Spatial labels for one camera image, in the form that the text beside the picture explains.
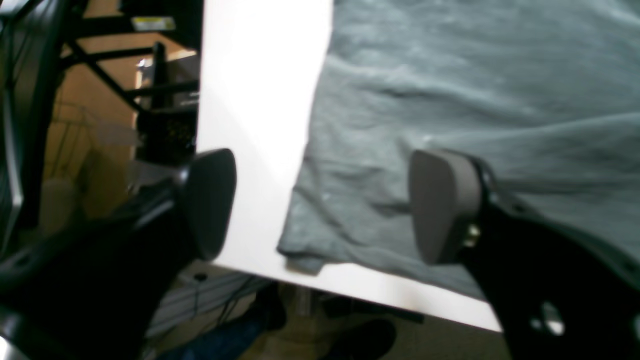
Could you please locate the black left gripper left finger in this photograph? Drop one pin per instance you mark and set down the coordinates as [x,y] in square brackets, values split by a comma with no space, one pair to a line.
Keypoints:
[90,292]

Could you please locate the grey t-shirt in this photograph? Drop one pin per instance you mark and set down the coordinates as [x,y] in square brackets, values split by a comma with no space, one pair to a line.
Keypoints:
[545,91]

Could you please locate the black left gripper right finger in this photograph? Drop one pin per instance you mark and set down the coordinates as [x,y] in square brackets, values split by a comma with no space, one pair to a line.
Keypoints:
[558,293]

